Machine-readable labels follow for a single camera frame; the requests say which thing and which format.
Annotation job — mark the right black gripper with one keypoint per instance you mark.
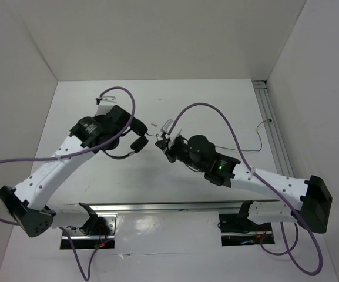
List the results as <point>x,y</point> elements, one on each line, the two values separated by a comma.
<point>169,152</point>

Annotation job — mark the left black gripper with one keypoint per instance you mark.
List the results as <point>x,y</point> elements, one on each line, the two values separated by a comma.
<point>98,118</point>

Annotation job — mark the black on-ear headphones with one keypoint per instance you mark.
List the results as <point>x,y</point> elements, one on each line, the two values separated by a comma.
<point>138,128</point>

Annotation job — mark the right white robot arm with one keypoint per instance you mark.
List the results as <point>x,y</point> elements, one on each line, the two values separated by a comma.
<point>304,201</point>

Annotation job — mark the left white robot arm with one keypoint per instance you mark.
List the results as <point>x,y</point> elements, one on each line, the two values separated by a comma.
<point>27,201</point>

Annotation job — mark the white base cover plate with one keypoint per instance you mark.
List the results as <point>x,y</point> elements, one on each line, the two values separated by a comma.
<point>178,232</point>

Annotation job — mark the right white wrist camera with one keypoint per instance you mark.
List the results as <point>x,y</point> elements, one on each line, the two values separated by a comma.
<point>170,132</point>

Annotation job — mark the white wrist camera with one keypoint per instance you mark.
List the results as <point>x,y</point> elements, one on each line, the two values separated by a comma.
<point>170,132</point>
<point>105,103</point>

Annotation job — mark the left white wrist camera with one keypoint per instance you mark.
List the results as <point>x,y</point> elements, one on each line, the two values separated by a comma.
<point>105,103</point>

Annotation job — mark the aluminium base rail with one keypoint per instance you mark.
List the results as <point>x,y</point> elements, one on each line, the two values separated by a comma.
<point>167,207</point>

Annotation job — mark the aluminium corner frame rail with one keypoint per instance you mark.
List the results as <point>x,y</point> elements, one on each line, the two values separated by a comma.
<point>275,139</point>

